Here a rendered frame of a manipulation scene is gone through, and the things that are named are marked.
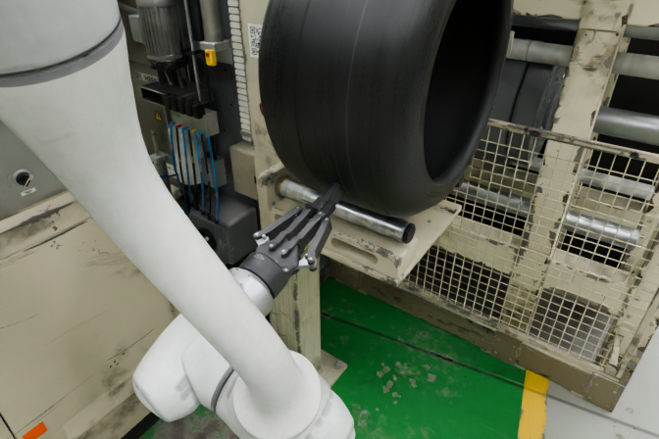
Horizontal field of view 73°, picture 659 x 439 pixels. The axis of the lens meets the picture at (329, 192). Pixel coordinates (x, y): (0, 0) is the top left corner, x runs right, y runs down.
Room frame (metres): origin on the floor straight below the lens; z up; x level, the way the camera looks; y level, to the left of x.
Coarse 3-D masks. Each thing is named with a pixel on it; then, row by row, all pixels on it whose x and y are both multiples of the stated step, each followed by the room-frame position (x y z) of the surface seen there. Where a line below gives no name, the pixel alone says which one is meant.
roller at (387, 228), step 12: (288, 180) 0.93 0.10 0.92; (288, 192) 0.90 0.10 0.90; (300, 192) 0.89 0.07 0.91; (312, 192) 0.88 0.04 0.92; (336, 204) 0.83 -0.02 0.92; (348, 204) 0.82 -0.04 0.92; (336, 216) 0.83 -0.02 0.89; (348, 216) 0.80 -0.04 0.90; (360, 216) 0.79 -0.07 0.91; (372, 216) 0.78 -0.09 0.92; (384, 216) 0.78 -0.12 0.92; (372, 228) 0.77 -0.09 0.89; (384, 228) 0.75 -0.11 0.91; (396, 228) 0.74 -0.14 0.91; (408, 228) 0.74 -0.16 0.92; (408, 240) 0.73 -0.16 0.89
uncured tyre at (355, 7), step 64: (320, 0) 0.73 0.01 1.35; (384, 0) 0.68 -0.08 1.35; (448, 0) 0.71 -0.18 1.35; (512, 0) 1.01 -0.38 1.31; (320, 64) 0.69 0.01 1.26; (384, 64) 0.64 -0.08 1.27; (448, 64) 1.15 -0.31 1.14; (320, 128) 0.68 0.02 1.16; (384, 128) 0.63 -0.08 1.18; (448, 128) 1.07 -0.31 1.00; (384, 192) 0.66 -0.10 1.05; (448, 192) 0.84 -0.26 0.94
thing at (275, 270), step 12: (252, 252) 0.55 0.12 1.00; (264, 252) 0.57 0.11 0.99; (276, 252) 0.57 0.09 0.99; (252, 264) 0.52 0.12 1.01; (264, 264) 0.52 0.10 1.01; (276, 264) 0.53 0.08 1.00; (288, 264) 0.54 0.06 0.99; (264, 276) 0.50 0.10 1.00; (276, 276) 0.51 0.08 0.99; (288, 276) 0.53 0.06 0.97; (276, 288) 0.50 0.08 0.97
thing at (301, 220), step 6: (306, 204) 0.66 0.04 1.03; (306, 210) 0.65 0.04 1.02; (300, 216) 0.64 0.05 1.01; (306, 216) 0.64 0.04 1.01; (294, 222) 0.62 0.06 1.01; (300, 222) 0.63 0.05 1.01; (306, 222) 0.64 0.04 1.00; (288, 228) 0.61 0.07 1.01; (294, 228) 0.61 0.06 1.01; (300, 228) 0.62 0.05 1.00; (282, 234) 0.60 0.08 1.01; (288, 234) 0.60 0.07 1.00; (294, 234) 0.61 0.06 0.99; (276, 240) 0.58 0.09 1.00; (282, 240) 0.59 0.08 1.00; (288, 240) 0.60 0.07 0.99; (270, 246) 0.57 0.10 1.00; (276, 246) 0.57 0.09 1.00
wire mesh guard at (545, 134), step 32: (512, 128) 1.09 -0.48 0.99; (480, 160) 1.13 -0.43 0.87; (640, 160) 0.92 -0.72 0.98; (480, 224) 1.11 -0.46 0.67; (576, 224) 0.97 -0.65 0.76; (640, 224) 0.90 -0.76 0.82; (544, 256) 1.00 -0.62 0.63; (416, 288) 1.21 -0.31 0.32; (608, 288) 0.90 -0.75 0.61; (640, 288) 0.87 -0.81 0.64; (480, 320) 1.07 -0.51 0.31; (576, 320) 0.93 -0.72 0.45; (608, 320) 0.88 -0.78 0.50; (608, 352) 0.87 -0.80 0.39
